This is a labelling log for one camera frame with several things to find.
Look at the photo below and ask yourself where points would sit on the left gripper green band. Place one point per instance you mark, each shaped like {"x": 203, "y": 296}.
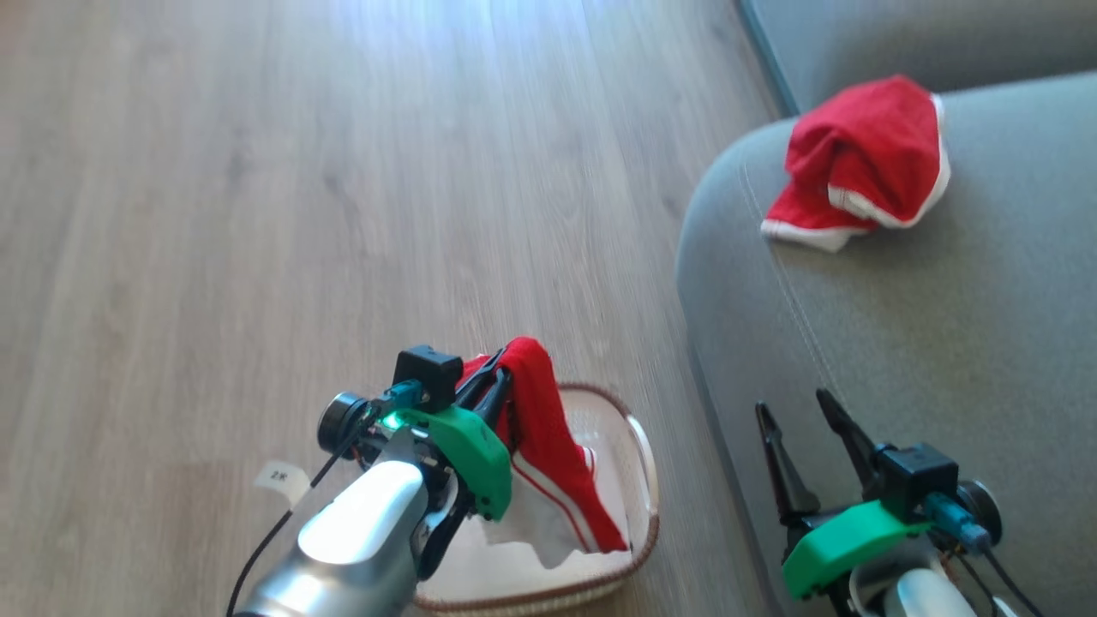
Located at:
{"x": 463, "y": 446}

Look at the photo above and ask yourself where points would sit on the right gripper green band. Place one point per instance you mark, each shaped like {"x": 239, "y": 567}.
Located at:
{"x": 844, "y": 540}

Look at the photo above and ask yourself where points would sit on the red jersey thin white stripes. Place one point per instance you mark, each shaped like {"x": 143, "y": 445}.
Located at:
{"x": 548, "y": 428}

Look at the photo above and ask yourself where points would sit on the red garment thick white trim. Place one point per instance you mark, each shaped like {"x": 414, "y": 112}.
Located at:
{"x": 866, "y": 146}

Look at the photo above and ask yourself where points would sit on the right robot arm silver white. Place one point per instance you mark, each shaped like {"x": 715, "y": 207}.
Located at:
{"x": 926, "y": 591}

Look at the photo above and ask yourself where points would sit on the grey fabric sofa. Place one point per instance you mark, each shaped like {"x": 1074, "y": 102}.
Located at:
{"x": 943, "y": 343}

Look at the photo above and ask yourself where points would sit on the white laundry basket brown rim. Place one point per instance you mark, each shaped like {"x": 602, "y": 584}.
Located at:
{"x": 614, "y": 433}

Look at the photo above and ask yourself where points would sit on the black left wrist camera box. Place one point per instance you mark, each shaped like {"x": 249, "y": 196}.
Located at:
{"x": 428, "y": 373}

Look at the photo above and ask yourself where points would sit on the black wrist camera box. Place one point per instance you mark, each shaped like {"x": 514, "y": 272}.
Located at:
{"x": 428, "y": 373}
{"x": 917, "y": 476}

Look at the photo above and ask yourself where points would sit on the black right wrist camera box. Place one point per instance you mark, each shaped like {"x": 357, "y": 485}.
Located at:
{"x": 917, "y": 476}

